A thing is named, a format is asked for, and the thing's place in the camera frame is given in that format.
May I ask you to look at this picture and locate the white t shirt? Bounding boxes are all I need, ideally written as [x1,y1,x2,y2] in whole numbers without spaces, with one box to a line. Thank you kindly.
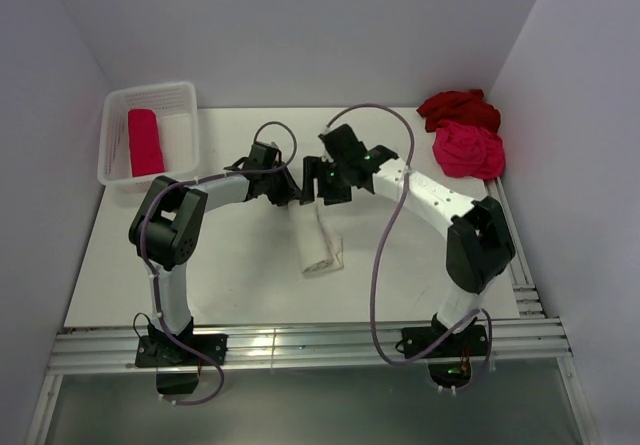
[288,201,344,278]

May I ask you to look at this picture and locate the dark red t shirt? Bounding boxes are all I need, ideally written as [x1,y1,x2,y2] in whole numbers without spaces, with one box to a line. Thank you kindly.
[417,89,501,133]

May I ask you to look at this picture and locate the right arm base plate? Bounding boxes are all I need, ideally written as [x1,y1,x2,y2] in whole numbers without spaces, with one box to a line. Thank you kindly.
[397,322,492,361]

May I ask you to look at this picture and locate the rolled pink t shirt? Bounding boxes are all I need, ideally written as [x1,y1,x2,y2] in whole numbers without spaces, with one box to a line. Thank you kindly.
[127,109,165,177]

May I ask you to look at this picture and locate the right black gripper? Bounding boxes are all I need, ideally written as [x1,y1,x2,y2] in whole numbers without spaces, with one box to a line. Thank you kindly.
[301,155,354,205]

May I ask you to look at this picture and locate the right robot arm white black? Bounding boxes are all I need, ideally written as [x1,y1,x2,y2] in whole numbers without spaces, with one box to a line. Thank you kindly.
[300,124,516,355]

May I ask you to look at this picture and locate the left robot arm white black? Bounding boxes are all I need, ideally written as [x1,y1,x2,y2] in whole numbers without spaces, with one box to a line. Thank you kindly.
[129,141,299,364]

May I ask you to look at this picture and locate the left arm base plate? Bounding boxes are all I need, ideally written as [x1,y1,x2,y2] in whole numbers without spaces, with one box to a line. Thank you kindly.
[133,313,228,398]

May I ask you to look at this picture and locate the aluminium rail frame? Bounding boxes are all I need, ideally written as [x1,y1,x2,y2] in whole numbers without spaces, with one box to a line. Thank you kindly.
[24,177,601,445]

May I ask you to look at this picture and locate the white plastic basket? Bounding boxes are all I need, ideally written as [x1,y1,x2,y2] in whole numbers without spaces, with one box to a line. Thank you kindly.
[97,81,200,192]

